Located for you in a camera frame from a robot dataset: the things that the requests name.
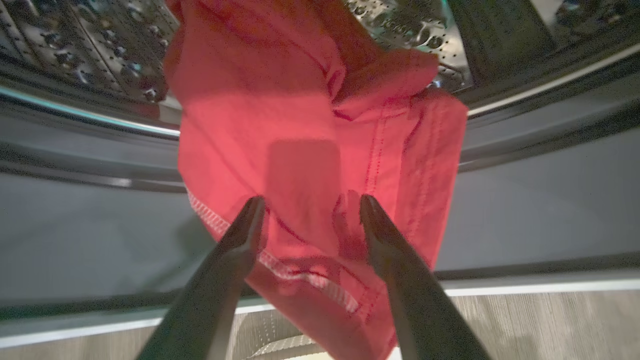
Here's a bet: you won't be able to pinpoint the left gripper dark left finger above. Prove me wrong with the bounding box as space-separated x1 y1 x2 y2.
135 195 266 360

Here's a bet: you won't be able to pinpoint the red clothes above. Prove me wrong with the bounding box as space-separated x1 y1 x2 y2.
163 0 469 360

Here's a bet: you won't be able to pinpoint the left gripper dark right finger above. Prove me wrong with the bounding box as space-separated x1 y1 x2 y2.
358 193 494 360

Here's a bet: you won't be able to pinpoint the white front-load washing machine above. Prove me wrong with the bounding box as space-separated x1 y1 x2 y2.
0 0 640 351

